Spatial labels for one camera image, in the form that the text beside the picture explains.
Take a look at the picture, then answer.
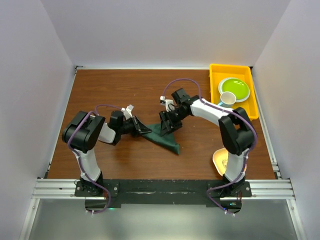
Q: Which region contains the yellow plastic bin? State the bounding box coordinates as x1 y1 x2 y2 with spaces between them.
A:
209 63 259 120

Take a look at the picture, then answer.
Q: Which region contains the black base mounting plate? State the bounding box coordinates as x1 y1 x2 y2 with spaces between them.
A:
75 179 252 208

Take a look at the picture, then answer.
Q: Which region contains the aluminium frame rail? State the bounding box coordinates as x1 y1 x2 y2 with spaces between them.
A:
20 69 306 240

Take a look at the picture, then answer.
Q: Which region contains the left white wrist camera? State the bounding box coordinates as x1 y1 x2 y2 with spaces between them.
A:
121 104 134 120

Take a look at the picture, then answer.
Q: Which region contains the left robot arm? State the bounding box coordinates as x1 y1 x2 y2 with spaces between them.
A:
62 110 152 196

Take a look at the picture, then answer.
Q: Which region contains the dark green cloth napkin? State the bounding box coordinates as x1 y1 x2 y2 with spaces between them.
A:
143 123 180 155

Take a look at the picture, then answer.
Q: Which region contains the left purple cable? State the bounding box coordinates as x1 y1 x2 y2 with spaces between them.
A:
66 104 111 215

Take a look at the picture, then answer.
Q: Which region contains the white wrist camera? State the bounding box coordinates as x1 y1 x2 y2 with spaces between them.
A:
159 96 175 112
121 104 134 120

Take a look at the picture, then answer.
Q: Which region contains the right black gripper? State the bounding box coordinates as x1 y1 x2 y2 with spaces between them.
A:
159 108 189 137

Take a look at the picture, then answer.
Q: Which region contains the green plate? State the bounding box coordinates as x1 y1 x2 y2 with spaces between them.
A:
218 77 251 103

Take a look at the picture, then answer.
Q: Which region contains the cream square bowl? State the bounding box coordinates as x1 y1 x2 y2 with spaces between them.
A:
212 147 248 177

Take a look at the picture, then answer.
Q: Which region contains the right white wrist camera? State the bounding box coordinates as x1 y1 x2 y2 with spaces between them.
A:
159 96 175 112

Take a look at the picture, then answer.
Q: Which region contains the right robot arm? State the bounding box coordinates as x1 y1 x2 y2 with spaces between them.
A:
159 88 258 197

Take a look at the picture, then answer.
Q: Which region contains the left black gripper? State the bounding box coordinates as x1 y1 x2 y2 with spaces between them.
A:
118 114 152 137

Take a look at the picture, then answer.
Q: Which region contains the white blue mug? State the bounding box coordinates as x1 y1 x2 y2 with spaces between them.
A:
217 91 237 108

